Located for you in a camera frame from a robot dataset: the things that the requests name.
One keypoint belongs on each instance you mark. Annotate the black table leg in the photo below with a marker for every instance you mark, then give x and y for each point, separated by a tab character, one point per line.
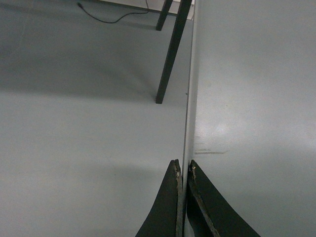
180	21

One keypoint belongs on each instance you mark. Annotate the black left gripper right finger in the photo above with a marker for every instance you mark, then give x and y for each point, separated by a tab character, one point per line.
209	214

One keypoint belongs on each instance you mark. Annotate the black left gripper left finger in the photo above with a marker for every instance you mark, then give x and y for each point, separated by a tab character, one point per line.
165	218

